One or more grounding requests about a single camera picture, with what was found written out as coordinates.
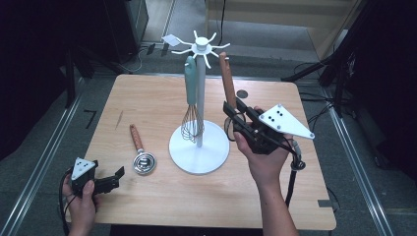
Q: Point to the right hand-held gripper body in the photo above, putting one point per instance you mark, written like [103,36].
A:
[285,123]

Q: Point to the black metal tripod stand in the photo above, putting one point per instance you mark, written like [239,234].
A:
[70,78]

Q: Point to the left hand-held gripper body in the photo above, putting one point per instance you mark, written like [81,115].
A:
[82,168]

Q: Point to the person's right hand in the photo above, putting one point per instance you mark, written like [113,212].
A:
[267,167]

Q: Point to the white paper card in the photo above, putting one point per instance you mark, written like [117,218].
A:
[171,40]

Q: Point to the white hook rack stand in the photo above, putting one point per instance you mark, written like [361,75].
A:
[200,85]

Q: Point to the person's left hand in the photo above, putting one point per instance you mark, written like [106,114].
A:
[80,213]

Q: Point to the dark round table grommet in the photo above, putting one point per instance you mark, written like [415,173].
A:
[242,94]

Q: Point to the black cabinet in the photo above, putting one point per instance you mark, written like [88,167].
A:
[128,26]

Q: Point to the aluminium floor rail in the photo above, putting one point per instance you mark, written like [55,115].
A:
[357,164]
[42,157]

